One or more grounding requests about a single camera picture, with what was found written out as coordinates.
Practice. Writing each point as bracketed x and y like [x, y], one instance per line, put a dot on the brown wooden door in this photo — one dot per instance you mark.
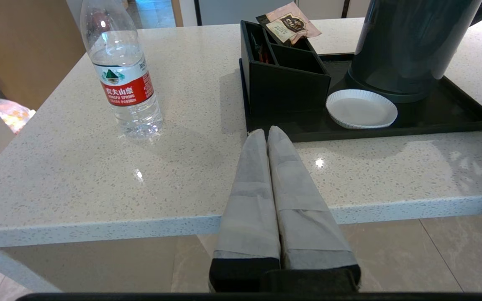
[23, 46]

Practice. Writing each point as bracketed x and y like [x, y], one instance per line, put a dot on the black rectangular serving tray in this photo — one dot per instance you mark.
[450, 115]

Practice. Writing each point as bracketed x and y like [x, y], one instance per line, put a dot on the silver refrigerator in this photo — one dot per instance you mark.
[232, 10]

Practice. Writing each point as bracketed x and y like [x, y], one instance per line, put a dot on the red-cap bottle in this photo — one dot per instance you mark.
[126, 83]

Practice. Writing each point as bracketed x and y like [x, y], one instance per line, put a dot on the pink tea sachet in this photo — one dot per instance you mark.
[291, 25]

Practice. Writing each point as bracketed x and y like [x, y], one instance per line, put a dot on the black electric kettle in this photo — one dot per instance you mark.
[408, 42]

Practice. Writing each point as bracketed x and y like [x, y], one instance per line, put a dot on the black round kettle base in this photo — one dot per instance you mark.
[404, 97]

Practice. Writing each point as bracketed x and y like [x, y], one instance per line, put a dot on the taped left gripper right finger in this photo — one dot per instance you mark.
[308, 221]

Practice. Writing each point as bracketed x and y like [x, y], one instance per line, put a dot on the black compartment organizer box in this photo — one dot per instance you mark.
[287, 90]

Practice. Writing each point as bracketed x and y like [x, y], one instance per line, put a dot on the red sachet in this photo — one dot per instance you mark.
[262, 54]

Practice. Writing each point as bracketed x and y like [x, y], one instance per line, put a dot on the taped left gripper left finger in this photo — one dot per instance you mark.
[247, 217]

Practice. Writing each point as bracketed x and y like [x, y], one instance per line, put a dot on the yellow white plastic bag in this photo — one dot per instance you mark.
[11, 116]

